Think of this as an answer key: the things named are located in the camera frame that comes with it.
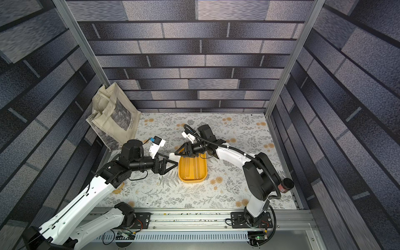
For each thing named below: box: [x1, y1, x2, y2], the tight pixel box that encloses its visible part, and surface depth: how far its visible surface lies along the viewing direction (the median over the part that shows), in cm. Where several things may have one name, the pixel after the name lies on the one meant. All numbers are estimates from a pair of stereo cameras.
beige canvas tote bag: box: [85, 81, 142, 152], surface depth 97 cm
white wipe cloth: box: [166, 152, 181, 167], surface depth 76 cm
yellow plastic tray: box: [178, 152, 208, 184], surface depth 92 cm
